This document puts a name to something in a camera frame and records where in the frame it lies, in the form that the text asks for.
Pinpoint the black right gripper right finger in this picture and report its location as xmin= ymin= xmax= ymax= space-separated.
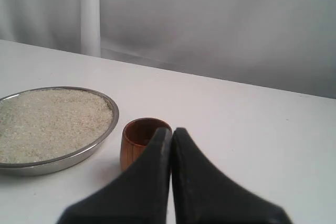
xmin=171 ymin=128 xmax=291 ymax=223

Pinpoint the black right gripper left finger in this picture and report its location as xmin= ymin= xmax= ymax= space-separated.
xmin=58 ymin=127 xmax=172 ymax=223

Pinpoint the round steel rice tray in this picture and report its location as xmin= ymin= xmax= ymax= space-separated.
xmin=1 ymin=87 xmax=119 ymax=176

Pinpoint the brown wooden cup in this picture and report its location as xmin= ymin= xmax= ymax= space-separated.
xmin=120 ymin=118 xmax=172 ymax=172

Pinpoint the white backdrop curtain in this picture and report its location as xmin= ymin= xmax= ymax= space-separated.
xmin=1 ymin=0 xmax=335 ymax=98

